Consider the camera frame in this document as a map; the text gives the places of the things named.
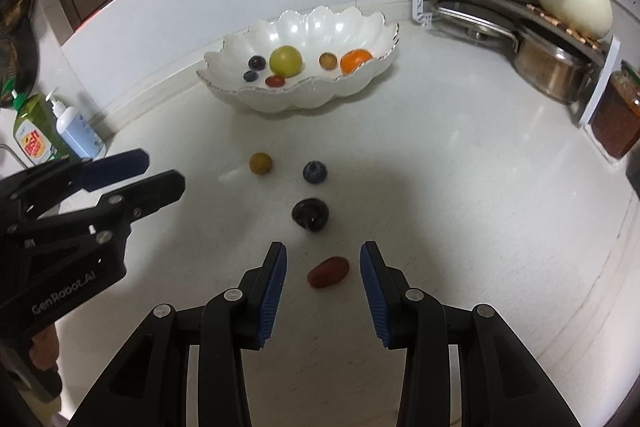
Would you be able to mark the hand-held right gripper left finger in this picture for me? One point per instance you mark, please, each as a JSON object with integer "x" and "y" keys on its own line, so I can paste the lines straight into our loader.
{"x": 272, "y": 292}

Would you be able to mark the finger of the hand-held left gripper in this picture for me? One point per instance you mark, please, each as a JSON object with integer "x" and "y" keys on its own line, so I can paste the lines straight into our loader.
{"x": 150, "y": 194}
{"x": 115, "y": 167}

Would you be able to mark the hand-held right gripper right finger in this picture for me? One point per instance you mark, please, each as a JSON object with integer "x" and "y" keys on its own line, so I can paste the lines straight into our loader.
{"x": 375, "y": 292}

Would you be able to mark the red cherry tomato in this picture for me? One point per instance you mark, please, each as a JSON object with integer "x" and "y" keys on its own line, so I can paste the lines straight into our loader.
{"x": 327, "y": 272}
{"x": 274, "y": 81}

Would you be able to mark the blueberry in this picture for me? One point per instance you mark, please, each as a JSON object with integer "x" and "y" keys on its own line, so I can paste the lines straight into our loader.
{"x": 250, "y": 76}
{"x": 315, "y": 172}

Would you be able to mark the white scalloped bowl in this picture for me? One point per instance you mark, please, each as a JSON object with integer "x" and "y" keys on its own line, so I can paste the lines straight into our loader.
{"x": 300, "y": 96}

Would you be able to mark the brown longan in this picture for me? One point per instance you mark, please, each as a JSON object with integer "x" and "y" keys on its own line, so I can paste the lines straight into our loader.
{"x": 261, "y": 163}
{"x": 327, "y": 61}

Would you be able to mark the small orange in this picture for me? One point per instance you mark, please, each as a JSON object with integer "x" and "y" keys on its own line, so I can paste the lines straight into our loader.
{"x": 356, "y": 60}

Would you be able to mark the person's left hand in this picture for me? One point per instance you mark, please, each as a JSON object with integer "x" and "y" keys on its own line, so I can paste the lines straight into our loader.
{"x": 45, "y": 347}

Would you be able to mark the white pump bottle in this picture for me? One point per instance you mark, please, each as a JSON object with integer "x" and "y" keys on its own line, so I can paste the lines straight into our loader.
{"x": 77, "y": 132}

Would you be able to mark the dark purple plum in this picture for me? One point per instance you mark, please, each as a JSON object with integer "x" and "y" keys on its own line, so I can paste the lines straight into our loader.
{"x": 310, "y": 215}

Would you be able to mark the green dish soap bottle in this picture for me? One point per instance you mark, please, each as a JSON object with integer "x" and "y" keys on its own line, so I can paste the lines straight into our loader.
{"x": 35, "y": 132}

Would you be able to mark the dark metal pan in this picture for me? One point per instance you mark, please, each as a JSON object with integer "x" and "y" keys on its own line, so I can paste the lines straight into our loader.
{"x": 20, "y": 57}

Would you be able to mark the small dark grape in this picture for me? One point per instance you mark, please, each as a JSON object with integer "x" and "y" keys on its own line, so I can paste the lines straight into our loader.
{"x": 257, "y": 63}

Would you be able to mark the large green grape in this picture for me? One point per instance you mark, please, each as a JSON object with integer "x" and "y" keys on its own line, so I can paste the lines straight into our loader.
{"x": 285, "y": 60}

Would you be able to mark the stainless steel pot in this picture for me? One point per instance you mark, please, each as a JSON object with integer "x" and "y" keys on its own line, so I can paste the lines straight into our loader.
{"x": 550, "y": 69}

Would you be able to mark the black board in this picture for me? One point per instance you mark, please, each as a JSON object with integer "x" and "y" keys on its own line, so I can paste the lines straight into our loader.
{"x": 634, "y": 177}

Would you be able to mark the glass lid steel rim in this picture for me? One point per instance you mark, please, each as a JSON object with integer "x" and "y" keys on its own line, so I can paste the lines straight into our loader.
{"x": 475, "y": 19}

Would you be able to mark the sauce jar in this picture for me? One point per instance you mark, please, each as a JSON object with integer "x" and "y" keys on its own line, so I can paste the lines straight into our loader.
{"x": 617, "y": 117}

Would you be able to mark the grey corner shelf rack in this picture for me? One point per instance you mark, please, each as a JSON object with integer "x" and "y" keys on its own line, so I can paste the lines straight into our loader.
{"x": 597, "y": 82}

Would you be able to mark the patterned trivet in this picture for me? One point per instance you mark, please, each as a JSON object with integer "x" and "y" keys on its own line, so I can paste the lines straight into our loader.
{"x": 555, "y": 24}

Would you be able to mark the cream round pot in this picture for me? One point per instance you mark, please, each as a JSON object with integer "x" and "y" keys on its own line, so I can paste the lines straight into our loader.
{"x": 575, "y": 2}

